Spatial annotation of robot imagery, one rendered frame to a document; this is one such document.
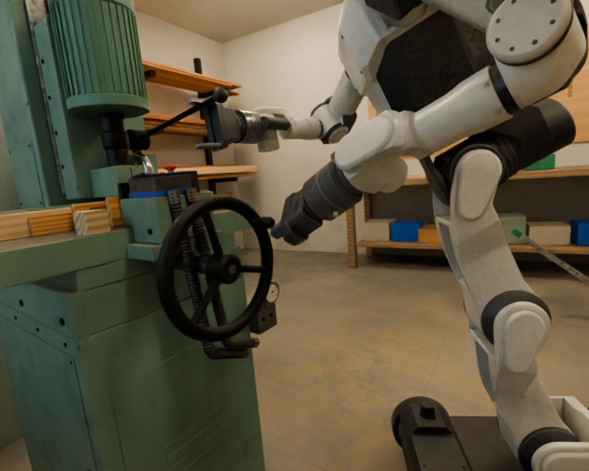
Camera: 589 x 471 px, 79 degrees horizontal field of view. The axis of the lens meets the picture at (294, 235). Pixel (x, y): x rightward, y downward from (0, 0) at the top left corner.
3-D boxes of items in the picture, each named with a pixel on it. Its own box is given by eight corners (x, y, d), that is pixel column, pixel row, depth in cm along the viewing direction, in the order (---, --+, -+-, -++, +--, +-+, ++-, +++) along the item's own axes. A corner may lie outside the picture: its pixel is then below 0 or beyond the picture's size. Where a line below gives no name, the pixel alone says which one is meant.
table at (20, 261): (20, 298, 51) (10, 258, 50) (-33, 276, 69) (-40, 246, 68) (282, 227, 98) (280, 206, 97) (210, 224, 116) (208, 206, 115)
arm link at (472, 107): (450, 159, 55) (608, 86, 42) (418, 149, 48) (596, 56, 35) (429, 99, 57) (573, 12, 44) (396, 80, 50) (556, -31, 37)
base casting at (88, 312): (74, 342, 66) (64, 295, 64) (-12, 297, 100) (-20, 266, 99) (245, 276, 101) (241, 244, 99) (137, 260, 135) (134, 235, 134)
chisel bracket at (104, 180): (122, 203, 83) (115, 165, 82) (93, 204, 92) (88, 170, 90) (150, 199, 89) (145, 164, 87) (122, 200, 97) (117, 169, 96)
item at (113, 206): (113, 226, 79) (107, 197, 78) (109, 226, 80) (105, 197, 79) (184, 215, 94) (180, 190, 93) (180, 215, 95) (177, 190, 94)
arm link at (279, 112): (246, 112, 105) (280, 113, 114) (252, 143, 106) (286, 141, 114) (259, 105, 100) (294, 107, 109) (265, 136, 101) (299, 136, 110)
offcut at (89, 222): (89, 235, 67) (84, 212, 67) (76, 235, 70) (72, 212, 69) (110, 231, 71) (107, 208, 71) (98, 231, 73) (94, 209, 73)
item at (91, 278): (79, 292, 66) (75, 271, 65) (38, 279, 79) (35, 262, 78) (236, 247, 97) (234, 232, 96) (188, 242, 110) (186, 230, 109)
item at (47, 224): (35, 236, 73) (31, 217, 72) (31, 235, 74) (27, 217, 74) (233, 204, 117) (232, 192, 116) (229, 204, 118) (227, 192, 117)
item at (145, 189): (156, 197, 68) (151, 168, 67) (126, 199, 75) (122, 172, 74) (209, 192, 79) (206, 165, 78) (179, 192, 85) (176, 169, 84)
